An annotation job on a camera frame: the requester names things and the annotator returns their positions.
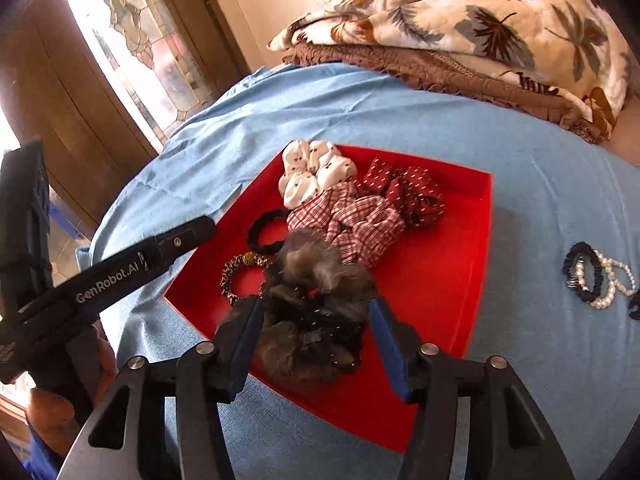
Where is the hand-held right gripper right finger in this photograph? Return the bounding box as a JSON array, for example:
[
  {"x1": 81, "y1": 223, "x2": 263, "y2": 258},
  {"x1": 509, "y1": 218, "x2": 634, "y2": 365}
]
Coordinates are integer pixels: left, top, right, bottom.
[{"x1": 369, "y1": 296, "x2": 576, "y2": 480}]

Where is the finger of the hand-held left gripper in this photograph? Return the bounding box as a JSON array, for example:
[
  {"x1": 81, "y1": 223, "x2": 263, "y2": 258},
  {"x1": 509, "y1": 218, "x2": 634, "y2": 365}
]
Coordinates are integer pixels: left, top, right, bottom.
[{"x1": 142, "y1": 215, "x2": 218, "y2": 281}]

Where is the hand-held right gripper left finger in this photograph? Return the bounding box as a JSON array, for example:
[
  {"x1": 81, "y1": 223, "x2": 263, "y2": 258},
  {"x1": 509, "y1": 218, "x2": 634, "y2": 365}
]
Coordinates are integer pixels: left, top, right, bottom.
[{"x1": 57, "y1": 297, "x2": 267, "y2": 480}]

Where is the brown furry scrunchie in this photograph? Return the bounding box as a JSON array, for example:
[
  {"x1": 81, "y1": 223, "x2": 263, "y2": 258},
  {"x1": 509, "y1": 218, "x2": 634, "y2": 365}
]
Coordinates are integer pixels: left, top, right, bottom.
[{"x1": 249, "y1": 319, "x2": 362, "y2": 395}]

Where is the black dotted scrunchie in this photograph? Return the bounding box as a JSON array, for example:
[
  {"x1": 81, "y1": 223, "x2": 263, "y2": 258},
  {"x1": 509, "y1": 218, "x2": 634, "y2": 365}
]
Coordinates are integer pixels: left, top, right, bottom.
[{"x1": 264, "y1": 285, "x2": 372, "y2": 376}]

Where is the red tray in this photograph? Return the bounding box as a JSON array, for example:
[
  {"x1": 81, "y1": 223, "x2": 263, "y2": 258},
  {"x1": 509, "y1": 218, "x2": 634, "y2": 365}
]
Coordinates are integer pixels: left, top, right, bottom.
[{"x1": 162, "y1": 144, "x2": 493, "y2": 455}]

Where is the grey furry scrunchie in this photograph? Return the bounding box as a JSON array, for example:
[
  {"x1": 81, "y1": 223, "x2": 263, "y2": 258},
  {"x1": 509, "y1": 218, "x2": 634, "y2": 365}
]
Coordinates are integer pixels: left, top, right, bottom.
[{"x1": 270, "y1": 227, "x2": 378, "y2": 313}]

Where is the person's left hand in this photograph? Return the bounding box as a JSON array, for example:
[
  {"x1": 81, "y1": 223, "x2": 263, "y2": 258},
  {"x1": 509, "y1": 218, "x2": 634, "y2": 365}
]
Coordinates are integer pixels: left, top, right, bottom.
[{"x1": 24, "y1": 324, "x2": 120, "y2": 461}]

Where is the red checked scrunchie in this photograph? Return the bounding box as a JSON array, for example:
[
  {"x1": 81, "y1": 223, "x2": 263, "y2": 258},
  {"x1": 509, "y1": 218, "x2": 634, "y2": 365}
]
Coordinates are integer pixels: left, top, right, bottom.
[{"x1": 287, "y1": 182, "x2": 407, "y2": 269}]

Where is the wooden door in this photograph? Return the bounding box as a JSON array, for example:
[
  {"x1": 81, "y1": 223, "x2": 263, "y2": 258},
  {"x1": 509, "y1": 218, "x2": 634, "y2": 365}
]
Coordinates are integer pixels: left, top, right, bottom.
[{"x1": 0, "y1": 0, "x2": 162, "y2": 241}]

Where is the white printed scrunchie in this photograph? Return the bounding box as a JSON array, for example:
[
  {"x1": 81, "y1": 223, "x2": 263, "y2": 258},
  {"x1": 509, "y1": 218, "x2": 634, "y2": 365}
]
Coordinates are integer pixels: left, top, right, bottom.
[{"x1": 280, "y1": 139, "x2": 359, "y2": 210}]

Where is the dark red dotted scrunchie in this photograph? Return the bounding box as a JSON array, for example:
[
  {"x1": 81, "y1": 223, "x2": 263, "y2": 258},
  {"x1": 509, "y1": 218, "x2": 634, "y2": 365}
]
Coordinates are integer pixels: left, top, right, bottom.
[{"x1": 356, "y1": 157, "x2": 446, "y2": 228}]

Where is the stained glass window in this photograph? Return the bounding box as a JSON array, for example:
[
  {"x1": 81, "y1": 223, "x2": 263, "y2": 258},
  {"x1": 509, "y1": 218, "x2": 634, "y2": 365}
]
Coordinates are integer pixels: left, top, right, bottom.
[{"x1": 59, "y1": 0, "x2": 222, "y2": 147}]

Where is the blue bedsheet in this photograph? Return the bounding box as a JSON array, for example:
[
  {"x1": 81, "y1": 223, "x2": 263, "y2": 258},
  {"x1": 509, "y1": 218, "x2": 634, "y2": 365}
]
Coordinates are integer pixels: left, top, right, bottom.
[{"x1": 75, "y1": 62, "x2": 640, "y2": 480}]

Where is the brown ruffled blanket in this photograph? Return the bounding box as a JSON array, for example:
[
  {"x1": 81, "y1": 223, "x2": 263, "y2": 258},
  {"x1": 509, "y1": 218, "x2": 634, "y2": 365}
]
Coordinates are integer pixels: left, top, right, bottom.
[{"x1": 281, "y1": 42, "x2": 601, "y2": 147}]

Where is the leaf print blanket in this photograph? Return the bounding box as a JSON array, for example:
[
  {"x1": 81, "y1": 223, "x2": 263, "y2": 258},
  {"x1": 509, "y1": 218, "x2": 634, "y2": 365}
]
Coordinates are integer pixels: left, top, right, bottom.
[{"x1": 267, "y1": 0, "x2": 633, "y2": 143}]

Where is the leopard print hair tie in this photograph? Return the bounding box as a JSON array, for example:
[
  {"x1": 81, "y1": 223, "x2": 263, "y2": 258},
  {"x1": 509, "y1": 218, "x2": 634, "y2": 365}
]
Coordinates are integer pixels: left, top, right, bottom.
[{"x1": 220, "y1": 252, "x2": 275, "y2": 311}]

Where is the black hair tie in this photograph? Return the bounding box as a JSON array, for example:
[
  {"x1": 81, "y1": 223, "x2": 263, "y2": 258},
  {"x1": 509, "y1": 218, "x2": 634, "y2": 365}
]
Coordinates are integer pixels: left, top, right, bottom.
[{"x1": 247, "y1": 208, "x2": 295, "y2": 254}]

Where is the navy hair tie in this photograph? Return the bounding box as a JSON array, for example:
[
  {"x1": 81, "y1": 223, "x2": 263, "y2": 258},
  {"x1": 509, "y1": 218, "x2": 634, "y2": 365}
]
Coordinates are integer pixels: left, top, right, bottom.
[{"x1": 562, "y1": 241, "x2": 610, "y2": 306}]

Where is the white pearl bracelet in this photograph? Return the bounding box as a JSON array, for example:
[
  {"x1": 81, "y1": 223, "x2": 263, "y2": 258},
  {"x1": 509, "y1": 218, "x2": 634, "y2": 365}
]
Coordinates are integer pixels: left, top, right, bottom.
[{"x1": 572, "y1": 255, "x2": 637, "y2": 310}]

